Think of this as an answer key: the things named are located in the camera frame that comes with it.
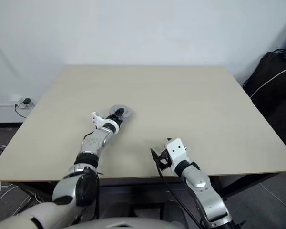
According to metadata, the white floor cable bundle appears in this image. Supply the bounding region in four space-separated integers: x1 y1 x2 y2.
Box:
0 136 46 211

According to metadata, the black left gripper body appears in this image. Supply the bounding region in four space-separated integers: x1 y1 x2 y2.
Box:
107 113 123 125

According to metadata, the white wall socket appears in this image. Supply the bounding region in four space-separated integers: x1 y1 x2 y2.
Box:
16 97 37 110

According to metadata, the silver robot torso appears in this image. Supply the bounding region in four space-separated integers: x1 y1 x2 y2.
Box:
11 202 182 229

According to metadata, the large black bag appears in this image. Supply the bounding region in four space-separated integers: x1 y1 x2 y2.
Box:
242 51 286 149

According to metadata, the white cable on bag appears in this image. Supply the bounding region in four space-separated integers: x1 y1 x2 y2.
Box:
249 63 286 99

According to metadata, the black metal table frame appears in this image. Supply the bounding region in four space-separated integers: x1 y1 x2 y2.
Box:
13 172 286 208

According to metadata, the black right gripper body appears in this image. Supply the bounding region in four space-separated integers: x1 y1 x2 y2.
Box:
158 149 173 171

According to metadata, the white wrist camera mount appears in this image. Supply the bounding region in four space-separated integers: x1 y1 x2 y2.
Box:
163 138 191 174
91 112 108 127

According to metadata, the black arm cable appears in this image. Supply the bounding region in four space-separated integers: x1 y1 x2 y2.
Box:
83 130 97 142
154 157 204 229

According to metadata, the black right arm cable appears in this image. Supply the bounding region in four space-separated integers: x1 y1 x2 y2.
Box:
154 157 204 229

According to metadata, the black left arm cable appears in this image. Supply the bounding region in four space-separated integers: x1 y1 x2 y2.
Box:
83 130 97 142

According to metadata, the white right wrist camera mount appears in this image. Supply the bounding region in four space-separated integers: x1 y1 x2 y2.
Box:
163 138 191 174

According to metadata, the black power cable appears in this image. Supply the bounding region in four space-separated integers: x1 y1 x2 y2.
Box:
14 103 27 118

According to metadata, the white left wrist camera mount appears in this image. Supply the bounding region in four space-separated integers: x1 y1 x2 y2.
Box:
91 112 108 127

